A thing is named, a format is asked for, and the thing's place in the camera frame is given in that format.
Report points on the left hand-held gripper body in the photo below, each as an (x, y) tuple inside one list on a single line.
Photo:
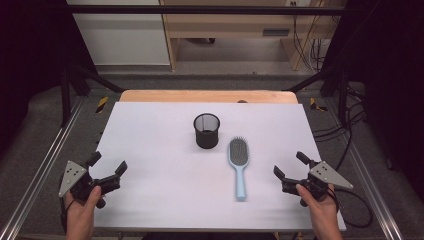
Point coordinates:
[(80, 186)]

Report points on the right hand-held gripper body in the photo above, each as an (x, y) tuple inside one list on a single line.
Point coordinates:
[(320, 181)]

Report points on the light blue hairbrush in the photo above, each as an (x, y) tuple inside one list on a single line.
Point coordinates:
[(238, 156)]

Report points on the black mesh cup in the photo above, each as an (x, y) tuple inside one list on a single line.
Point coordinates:
[(206, 139)]

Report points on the person's left hand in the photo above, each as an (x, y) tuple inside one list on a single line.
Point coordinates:
[(81, 211)]

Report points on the person's right hand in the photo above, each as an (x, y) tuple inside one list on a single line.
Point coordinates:
[(323, 210)]

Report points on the yellow black tape marker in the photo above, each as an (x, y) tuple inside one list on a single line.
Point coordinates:
[(102, 104), (315, 105)]

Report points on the dark curtain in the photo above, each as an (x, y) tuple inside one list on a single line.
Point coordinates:
[(386, 83), (30, 66)]

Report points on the white cabinet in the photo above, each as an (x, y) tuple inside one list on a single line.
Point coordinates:
[(123, 36)]

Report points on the light wooden desk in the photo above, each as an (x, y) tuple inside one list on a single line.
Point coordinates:
[(230, 25)]

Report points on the aluminium rail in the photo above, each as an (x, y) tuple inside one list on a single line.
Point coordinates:
[(43, 165), (370, 186)]

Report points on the black frame strut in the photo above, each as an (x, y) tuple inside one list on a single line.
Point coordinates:
[(96, 79), (313, 78)]

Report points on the black horizontal frame bar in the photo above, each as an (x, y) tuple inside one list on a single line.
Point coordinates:
[(200, 10)]

